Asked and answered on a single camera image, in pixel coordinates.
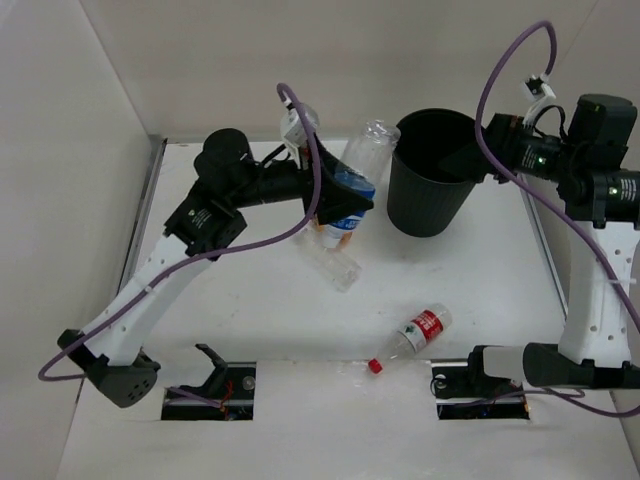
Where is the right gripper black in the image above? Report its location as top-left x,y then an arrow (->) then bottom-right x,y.
438,114 -> 584,185

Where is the blue label water bottle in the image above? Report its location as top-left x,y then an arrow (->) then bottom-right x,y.
321,119 -> 401,249

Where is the clear crushed plastic bottle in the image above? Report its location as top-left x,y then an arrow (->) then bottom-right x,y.
293,228 -> 361,292

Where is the orange juice bottle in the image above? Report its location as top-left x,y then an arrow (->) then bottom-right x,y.
312,215 -> 360,250

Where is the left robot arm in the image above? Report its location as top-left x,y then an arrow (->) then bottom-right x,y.
57,128 -> 374,408

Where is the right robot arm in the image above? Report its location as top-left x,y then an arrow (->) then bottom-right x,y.
438,94 -> 639,396

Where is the black ribbed plastic bin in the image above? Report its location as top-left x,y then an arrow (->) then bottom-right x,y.
387,108 -> 478,238

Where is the red label water bottle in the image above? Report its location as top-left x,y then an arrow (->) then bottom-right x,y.
367,303 -> 453,375

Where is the aluminium table edge rail right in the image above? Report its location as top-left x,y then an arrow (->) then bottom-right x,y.
521,190 -> 568,319

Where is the aluminium table edge rail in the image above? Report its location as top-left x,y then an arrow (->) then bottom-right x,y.
116,135 -> 167,293
521,190 -> 568,319

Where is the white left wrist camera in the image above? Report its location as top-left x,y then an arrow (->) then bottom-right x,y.
280,101 -> 320,149

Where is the aluminium table edge rail left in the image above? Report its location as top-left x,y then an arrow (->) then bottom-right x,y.
116,135 -> 167,293

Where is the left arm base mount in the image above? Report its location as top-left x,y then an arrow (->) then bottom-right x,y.
160,343 -> 257,422

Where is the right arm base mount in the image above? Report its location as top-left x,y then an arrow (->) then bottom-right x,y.
430,359 -> 530,421

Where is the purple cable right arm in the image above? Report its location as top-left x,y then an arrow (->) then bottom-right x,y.
474,20 -> 640,417

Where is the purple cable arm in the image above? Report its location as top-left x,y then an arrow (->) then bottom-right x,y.
474,20 -> 640,417
38,82 -> 324,384

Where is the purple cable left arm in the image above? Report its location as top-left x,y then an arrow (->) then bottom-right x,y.
38,82 -> 324,384

